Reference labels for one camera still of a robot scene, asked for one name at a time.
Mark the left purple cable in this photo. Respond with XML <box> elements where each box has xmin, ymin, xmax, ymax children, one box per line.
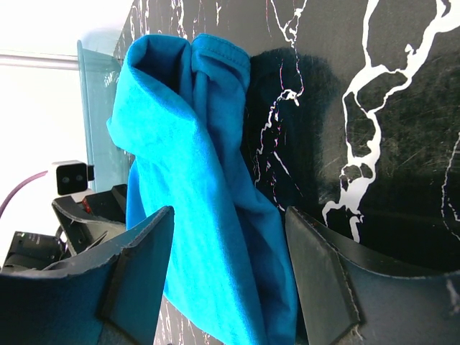
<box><xmin>0</xmin><ymin>170</ymin><xmax>51</xmax><ymax>216</ymax></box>

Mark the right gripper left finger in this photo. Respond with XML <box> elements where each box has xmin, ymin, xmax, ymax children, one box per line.
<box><xmin>1</xmin><ymin>206</ymin><xmax>174</xmax><ymax>344</ymax></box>

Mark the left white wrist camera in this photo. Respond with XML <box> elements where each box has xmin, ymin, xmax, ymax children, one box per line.
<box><xmin>48</xmin><ymin>160</ymin><xmax>94</xmax><ymax>202</ymax></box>

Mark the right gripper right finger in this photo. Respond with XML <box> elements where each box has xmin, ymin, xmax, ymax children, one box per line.
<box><xmin>285</xmin><ymin>207</ymin><xmax>459</xmax><ymax>344</ymax></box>

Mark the blue t-shirt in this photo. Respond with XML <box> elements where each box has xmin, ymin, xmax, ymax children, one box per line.
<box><xmin>107</xmin><ymin>34</ymin><xmax>298</xmax><ymax>344</ymax></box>

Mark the teal plastic bin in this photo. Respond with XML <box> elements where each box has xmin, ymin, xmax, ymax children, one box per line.
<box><xmin>77</xmin><ymin>29</ymin><xmax>132</xmax><ymax>192</ymax></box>

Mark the left corner frame post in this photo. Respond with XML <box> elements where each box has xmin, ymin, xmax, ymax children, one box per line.
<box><xmin>1</xmin><ymin>50</ymin><xmax>79</xmax><ymax>70</ymax></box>

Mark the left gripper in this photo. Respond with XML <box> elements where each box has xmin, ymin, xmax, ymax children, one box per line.
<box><xmin>1</xmin><ymin>184</ymin><xmax>127</xmax><ymax>272</ymax></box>

